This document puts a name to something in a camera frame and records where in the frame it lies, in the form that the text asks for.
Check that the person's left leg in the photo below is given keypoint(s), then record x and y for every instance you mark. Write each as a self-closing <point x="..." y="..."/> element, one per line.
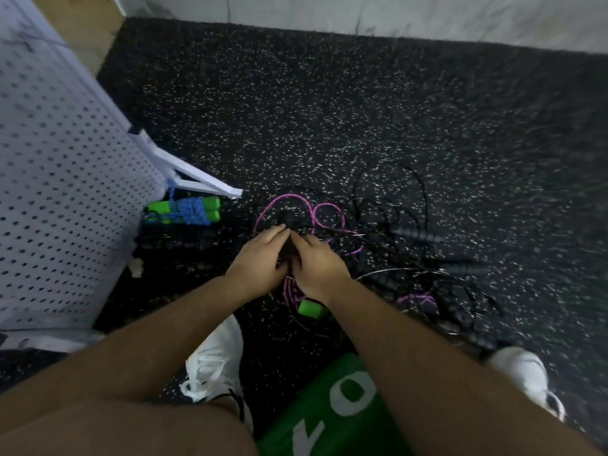
<point x="123" y="432"/>

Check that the white pegboard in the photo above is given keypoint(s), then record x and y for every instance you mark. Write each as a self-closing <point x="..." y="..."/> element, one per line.
<point x="66" y="185"/>

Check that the person's right hand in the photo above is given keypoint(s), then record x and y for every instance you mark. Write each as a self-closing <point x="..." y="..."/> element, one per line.
<point x="318" y="268"/>

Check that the white shoe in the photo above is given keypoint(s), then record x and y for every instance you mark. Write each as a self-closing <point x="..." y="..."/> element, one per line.
<point x="217" y="365"/>
<point x="522" y="373"/>

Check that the person's left hand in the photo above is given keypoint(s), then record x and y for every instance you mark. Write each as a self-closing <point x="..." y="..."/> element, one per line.
<point x="258" y="266"/>

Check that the person's right forearm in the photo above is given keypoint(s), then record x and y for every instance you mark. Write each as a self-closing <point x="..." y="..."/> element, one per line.
<point x="437" y="384"/>

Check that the person's left forearm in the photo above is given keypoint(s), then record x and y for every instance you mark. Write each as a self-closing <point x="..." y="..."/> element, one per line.
<point x="123" y="356"/>

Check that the white left shoe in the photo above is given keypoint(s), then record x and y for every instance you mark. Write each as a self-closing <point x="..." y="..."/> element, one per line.
<point x="217" y="365"/>

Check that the white right shoe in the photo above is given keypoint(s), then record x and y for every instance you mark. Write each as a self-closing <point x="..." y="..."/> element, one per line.
<point x="522" y="373"/>

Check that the white pegboard stand foot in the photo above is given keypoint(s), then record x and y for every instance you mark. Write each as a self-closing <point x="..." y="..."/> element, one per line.
<point x="47" y="341"/>
<point x="185" y="171"/>

